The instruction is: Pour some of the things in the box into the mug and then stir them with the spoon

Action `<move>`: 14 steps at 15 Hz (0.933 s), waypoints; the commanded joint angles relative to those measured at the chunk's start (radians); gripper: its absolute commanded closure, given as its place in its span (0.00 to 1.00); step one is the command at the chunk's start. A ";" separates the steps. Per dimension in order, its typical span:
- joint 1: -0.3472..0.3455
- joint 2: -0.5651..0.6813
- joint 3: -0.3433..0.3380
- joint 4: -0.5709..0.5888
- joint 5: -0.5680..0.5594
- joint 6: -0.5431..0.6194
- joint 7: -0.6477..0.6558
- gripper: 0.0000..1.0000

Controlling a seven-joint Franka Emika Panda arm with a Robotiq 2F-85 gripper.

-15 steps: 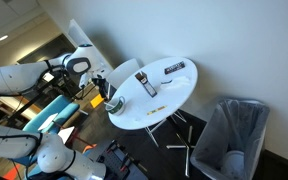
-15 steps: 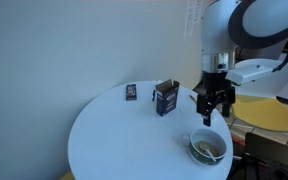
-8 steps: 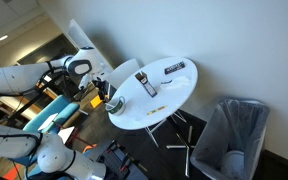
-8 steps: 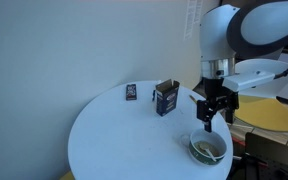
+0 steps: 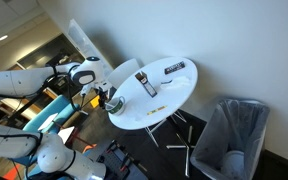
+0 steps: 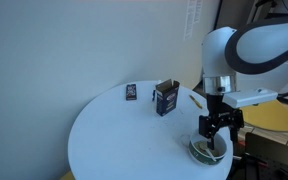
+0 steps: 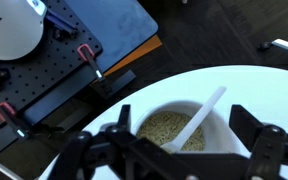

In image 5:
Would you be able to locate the white side table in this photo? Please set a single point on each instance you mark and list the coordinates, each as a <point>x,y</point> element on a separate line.
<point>64,133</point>

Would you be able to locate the black perforated workbench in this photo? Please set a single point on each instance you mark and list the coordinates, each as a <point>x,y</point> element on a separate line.
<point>119,164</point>

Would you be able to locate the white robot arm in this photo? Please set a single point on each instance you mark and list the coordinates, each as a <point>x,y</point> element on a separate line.
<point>46,145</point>

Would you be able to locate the blue pasta box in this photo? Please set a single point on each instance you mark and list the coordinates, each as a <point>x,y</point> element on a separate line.
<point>142,78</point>

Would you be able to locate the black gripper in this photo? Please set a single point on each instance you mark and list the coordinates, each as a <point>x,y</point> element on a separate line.
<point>102,96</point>

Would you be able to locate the round white table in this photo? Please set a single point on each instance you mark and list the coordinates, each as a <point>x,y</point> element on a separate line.
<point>138,102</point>

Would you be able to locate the blue sofa chair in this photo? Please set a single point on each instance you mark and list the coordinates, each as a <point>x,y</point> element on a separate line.
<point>60,105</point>

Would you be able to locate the yellow crayon marker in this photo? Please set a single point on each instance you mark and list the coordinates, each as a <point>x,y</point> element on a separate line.
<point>156,110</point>

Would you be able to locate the crumpled clear plastic wrap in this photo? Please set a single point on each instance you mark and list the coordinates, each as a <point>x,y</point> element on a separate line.
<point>176,83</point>

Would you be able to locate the trash bin with liner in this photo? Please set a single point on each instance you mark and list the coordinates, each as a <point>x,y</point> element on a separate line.
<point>236,125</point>

